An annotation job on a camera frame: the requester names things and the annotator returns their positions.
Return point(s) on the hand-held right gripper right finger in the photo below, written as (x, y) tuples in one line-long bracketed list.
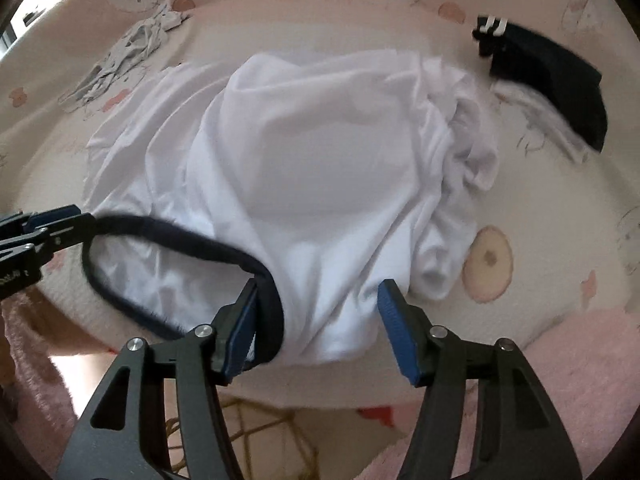
[(395, 330)]

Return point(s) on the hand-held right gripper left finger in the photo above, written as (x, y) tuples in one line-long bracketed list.
[(242, 330)]

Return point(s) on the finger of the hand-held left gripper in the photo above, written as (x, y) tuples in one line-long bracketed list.
[(52, 216), (70, 232)]

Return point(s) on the white t-shirt with dark collar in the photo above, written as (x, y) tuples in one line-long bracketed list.
[(300, 160)]

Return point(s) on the pink fluffy blanket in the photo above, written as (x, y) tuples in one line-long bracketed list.
[(575, 360)]

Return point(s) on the grey patterned crumpled cloth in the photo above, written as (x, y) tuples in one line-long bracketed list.
[(130, 50)]

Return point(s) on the folded dark garment white stripes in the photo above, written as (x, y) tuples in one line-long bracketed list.
[(560, 80)]

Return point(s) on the cat-print bed sheet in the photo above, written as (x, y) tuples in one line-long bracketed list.
[(325, 25)]

